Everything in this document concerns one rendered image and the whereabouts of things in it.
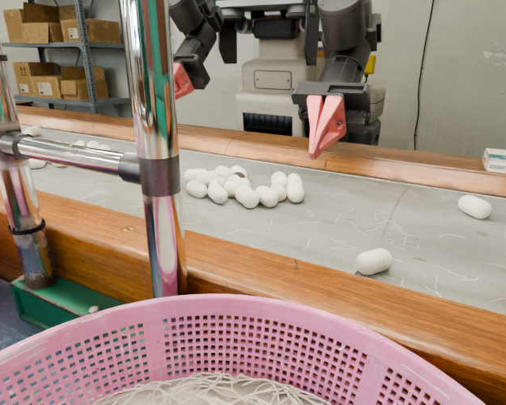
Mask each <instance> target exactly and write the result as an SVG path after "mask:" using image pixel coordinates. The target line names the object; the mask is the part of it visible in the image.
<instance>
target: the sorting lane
mask: <svg viewBox="0 0 506 405"><path fill-rule="evenodd" d="M41 130H42V133H41V134H40V135H38V136H35V138H39V139H44V140H49V141H61V142H62V143H64V142H67V143H70V144H75V143H76V142H77V141H85V142H86V144H88V143H89V142H90V141H96V142H98V143H99V145H107V146H108V147H109V148H110V150H111V151H115V152H120V153H126V152H128V151H137V143H136V142H131V141H122V140H116V139H111V138H105V137H95V136H89V135H83V134H78V133H69V132H63V131H57V130H52V129H41ZM179 160H180V172H181V184H182V208H183V220H184V229H186V230H190V231H195V232H198V233H202V234H204V235H210V236H213V237H216V238H220V239H225V240H228V241H231V242H235V243H240V244H243V245H247V246H250V247H253V248H258V249H261V250H264V251H268V252H273V253H276V254H280V255H283V256H288V257H291V258H295V259H298V260H303V261H307V262H309V263H313V264H319V265H321V266H325V267H328V268H333V269H336V270H340V271H343V272H348V273H352V274H355V275H358V276H363V277H367V278H370V279H373V280H379V281H381V282H385V283H388V284H393V285H397V286H400V287H403V288H408V289H412V290H415V291H418V292H421V293H427V294H430V295H433V296H437V297H442V298H445V299H448V300H451V301H457V302H460V303H463V304H466V305H472V306H475V307H478V308H481V309H486V310H490V311H493V312H497V313H502V314H505V315H506V198H500V197H494V196H488V195H483V194H473V193H468V192H462V191H457V190H446V189H441V188H435V187H430V186H420V185H415V184H409V183H403V182H393V181H387V180H382V179H376V178H367V177H361V176H356V175H350V174H340V173H334V172H329V171H323V170H314V169H308V168H302V167H297V166H286V165H281V164H275V163H270V162H260V161H255V160H249V159H243V158H238V157H228V156H222V155H217V154H212V153H201V152H196V151H190V150H184V149H179ZM218 166H226V167H228V168H230V169H231V168H232V167H233V166H240V167H241V168H243V169H245V170H246V171H247V173H248V176H247V179H248V180H249V181H250V182H251V189H252V190H254V191H255V190H256V189H257V188H258V187H259V186H267V187H269V188H271V185H272V184H271V176H272V175H273V174H274V173H275V172H278V171H279V172H283V173H284V174H285V175H286V178H288V176H289V175H290V174H298V175H299V176H300V178H301V180H302V183H303V184H302V187H303V189H304V198H303V200H302V201H301V202H292V201H290V200H289V198H288V194H287V197H286V199H285V200H284V201H282V202H277V204H276V205H275V206H273V207H266V206H264V205H263V204H262V203H260V202H259V204H258V205H257V206H256V207H253V208H248V207H245V206H244V205H243V204H242V203H240V202H239V201H238V200H237V199H236V198H230V197H228V196H227V200H226V201H225V202H223V203H216V202H215V201H214V200H213V199H212V198H211V197H210V196H209V195H208V193H207V195H206V196H205V197H204V198H197V197H195V196H193V195H192V194H189V193H188V192H187V190H186V185H187V183H188V182H187V181H186V180H185V178H184V174H185V172H186V171H187V170H191V169H205V170H207V172H209V171H212V170H215V169H216V168H217V167H218ZM31 174H32V178H33V181H34V184H35V189H36V190H41V191H45V192H48V193H51V194H57V195H60V196H63V197H66V198H72V199H74V200H78V201H81V202H85V203H90V204H93V205H96V206H99V207H105V208H108V209H111V210H114V211H119V212H123V213H126V214H130V215H135V216H138V217H142V218H145V215H144V207H143V200H142V193H141V185H137V184H133V183H129V182H125V181H123V180H122V179H121V178H120V177H116V176H112V175H107V174H101V173H97V172H92V171H88V170H82V169H77V168H73V167H69V166H68V167H60V168H57V167H54V166H53V165H52V163H50V162H46V164H45V166H44V167H43V168H41V169H32V170H31ZM464 195H473V196H475V197H477V198H481V199H483V200H484V201H487V202H488V203H490V205H491V207H492V213H491V214H490V215H489V216H488V217H487V218H485V219H477V218H475V217H473V216H471V215H469V214H467V213H465V212H463V211H461V210H460V209H459V206H458V202H459V199H460V198H462V197H463V196H464ZM377 248H383V249H386V250H387V251H388V252H389V253H390V254H391V255H392V260H393V261H392V264H391V266H390V267H389V268H388V269H386V270H385V271H382V272H377V273H374V274H372V275H365V274H362V273H360V272H359V271H358V270H357V267H356V258H357V257H358V256H359V255H360V254H361V253H362V252H367V251H370V250H373V249H377Z"/></svg>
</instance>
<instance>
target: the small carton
mask: <svg viewBox="0 0 506 405"><path fill-rule="evenodd" d="M483 164H484V168H485V170H486V171H488V172H495V173H502V174H506V150H504V149H489V148H486V149H485V151H484V157H483Z"/></svg>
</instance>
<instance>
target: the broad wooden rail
mask: <svg viewBox="0 0 506 405"><path fill-rule="evenodd" d="M16 109H17V113H18V118H19V122H20V125H25V126H30V127H32V126H38V127H40V128H41V129H52V130H57V131H63V132H69V133H78V134H83V135H89V136H95V137H105V138H111V139H116V140H122V141H131V142H136V136H135V129H134V121H133V118H127V117H112V116H106V115H99V114H91V113H84V112H71V111H63V110H56V109H49V108H36V107H28V106H21V105H16ZM178 148H179V149H184V150H190V151H196V152H201V153H212V154H217V155H222V156H228V157H233V158H243V159H249V160H255V161H260V162H270V163H275V164H281V165H286V166H297V167H302V168H308V169H314V170H323V171H329V172H334V173H340V174H350V175H356V176H361V177H367V178H376V179H382V180H387V181H393V182H403V183H409V184H415V185H420V186H430V187H435V188H441V189H446V190H457V191H462V192H468V193H473V194H483V195H488V196H494V197H500V198H506V174H502V173H495V172H488V171H486V170H485V168H484V164H483V159H482V158H481V157H468V156H460V155H454V154H446V153H432V152H425V151H418V150H411V149H397V148H390V147H382V146H375V145H362V144H354V143H347V142H339V141H336V142H334V143H333V144H331V145H330V146H329V147H328V148H326V149H325V150H324V151H323V152H322V153H321V155H320V156H319V157H318V158H317V159H316V160H313V159H310V157H309V153H308V150H309V138H304V137H291V136H284V135H276V134H269V133H255V132H248V131H241V130H233V129H220V128H212V127H206V126H198V125H184V124H178Z"/></svg>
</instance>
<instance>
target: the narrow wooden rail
mask: <svg viewBox="0 0 506 405"><path fill-rule="evenodd" d="M35 191H36V194H37V199H38V202H39V208H40V212H41V216H42V218H43V219H44V220H45V223H46V226H45V228H44V229H45V232H46V237H47V242H48V246H49V250H50V253H51V260H52V263H53V267H54V270H55V274H56V275H59V276H62V277H64V278H66V279H69V280H72V281H74V282H76V283H78V284H81V285H83V286H86V287H88V288H91V289H93V290H96V291H97V292H100V293H103V294H105V295H107V296H110V297H113V298H115V299H117V300H119V301H123V302H124V303H127V304H130V303H134V302H138V301H146V300H150V299H153V286H152V278H151V271H150V264H149V250H148V243H147V235H146V228H145V219H144V218H142V217H138V216H135V215H130V214H126V213H123V212H119V211H114V210H111V209H108V208H105V207H99V206H96V205H93V204H90V203H86V202H81V201H78V200H74V199H72V198H66V197H63V196H60V195H57V194H51V193H48V192H45V191H41V190H36V189H35ZM9 225H10V222H9V219H8V216H7V213H6V208H5V205H4V202H3V198H2V193H1V190H0V279H2V280H4V281H6V282H8V283H10V282H11V281H13V280H16V279H18V278H19V277H20V276H22V275H23V272H22V266H21V264H20V260H19V257H18V252H17V248H16V246H15V242H14V237H13V235H12V234H11V233H10V232H9V228H8V227H9ZM184 232H185V244H186V267H187V280H188V292H189V295H190V294H237V295H248V296H255V297H266V298H271V299H276V300H281V301H288V302H292V303H296V304H299V305H305V306H308V307H311V308H314V309H319V310H321V311H325V312H326V313H331V314H333V315H336V316H338V317H342V318H344V319H346V320H348V321H351V322H354V323H356V324H358V325H361V326H363V327H365V328H367V329H370V330H372V331H374V332H376V333H379V334H381V335H382V336H383V337H385V338H388V339H390V340H391V341H393V342H396V343H398V344H399V345H400V346H402V347H404V348H406V349H408V350H409V351H411V352H413V353H414V354H417V355H418V356H419V357H420V358H422V359H424V360H426V361H427V362H429V363H430V364H431V365H433V366H435V367H436V368H438V369H439V370H441V371H442V372H443V373H444V374H446V375H448V376H449V377H451V378H452V379H454V380H455V381H456V382H457V383H459V384H460V385H461V386H463V387H464V388H466V389H467V390H468V391H470V392H471V393H472V394H473V395H474V396H476V397H477V398H478V399H480V400H481V401H482V402H483V403H485V404H486V405H506V315H505V314H502V313H497V312H493V311H490V310H486V309H481V308H478V307H475V306H472V305H466V304H463V303H460V302H457V301H451V300H448V299H445V298H442V297H437V296H433V295H430V294H427V293H424V292H418V291H415V290H412V289H408V288H403V287H400V286H397V285H393V284H388V283H385V282H381V281H379V280H373V279H370V278H367V277H363V276H358V275H355V274H352V273H348V272H343V271H340V270H336V269H333V268H328V267H325V266H321V265H319V264H313V263H309V262H307V261H303V260H298V259H295V258H291V257H288V256H283V255H280V254H276V253H273V252H268V251H264V250H261V249H258V248H255V247H250V246H247V245H243V244H240V243H235V242H231V241H228V240H225V239H220V238H216V237H213V236H210V235H204V234H202V233H198V232H195V231H190V230H186V229H184Z"/></svg>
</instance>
